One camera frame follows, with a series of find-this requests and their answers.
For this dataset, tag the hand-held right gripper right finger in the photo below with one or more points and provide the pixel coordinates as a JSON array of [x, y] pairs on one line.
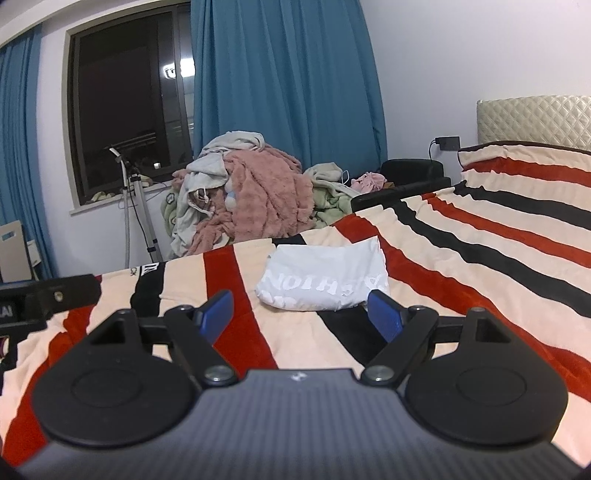
[[385, 316]]

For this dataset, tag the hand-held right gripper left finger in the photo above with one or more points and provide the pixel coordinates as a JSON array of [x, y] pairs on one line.
[[216, 316]]

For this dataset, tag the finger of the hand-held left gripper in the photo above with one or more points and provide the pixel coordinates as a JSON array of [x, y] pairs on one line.
[[69, 293]]

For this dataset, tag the white t-shirt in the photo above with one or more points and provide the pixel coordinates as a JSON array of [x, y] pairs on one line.
[[323, 277]]

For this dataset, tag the white black chair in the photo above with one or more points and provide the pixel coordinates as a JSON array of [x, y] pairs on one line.
[[14, 251]]

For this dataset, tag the white window sill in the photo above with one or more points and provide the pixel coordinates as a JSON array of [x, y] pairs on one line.
[[92, 208]]

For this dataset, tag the red black striped blanket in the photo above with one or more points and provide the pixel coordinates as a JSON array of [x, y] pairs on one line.
[[461, 258]]

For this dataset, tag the beige cloth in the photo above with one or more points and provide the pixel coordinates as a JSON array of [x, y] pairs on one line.
[[102, 196]]

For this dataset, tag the green patterned blanket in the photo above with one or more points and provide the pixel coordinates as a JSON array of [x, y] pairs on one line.
[[170, 212]]

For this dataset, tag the garment steamer stand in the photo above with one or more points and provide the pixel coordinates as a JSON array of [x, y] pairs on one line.
[[134, 198]]

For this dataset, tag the light blue pompom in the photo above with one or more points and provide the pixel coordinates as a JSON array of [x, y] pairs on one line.
[[230, 199]]

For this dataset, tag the pink fleece blanket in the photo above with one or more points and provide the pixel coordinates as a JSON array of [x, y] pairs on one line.
[[268, 198]]

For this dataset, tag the white hooded garment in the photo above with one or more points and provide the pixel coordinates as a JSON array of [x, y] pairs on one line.
[[203, 184]]

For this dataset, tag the pale green blanket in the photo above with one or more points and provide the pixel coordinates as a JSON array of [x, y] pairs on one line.
[[330, 194]]

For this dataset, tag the small pink garment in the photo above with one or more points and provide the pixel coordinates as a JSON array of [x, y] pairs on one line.
[[368, 181]]

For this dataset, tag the blue curtain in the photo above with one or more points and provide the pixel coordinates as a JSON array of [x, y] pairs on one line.
[[286, 78], [23, 161]]

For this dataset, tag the black armchair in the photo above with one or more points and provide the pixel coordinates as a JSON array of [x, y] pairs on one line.
[[406, 173]]

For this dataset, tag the beige towel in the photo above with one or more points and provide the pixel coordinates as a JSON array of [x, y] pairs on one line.
[[235, 143]]

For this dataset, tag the black charger plug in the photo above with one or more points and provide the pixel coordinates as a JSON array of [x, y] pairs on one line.
[[447, 143]]

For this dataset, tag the dark framed window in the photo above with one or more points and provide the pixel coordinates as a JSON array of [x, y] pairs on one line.
[[120, 92]]

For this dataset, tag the quilted beige headboard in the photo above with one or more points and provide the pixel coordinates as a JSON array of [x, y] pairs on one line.
[[535, 120]]

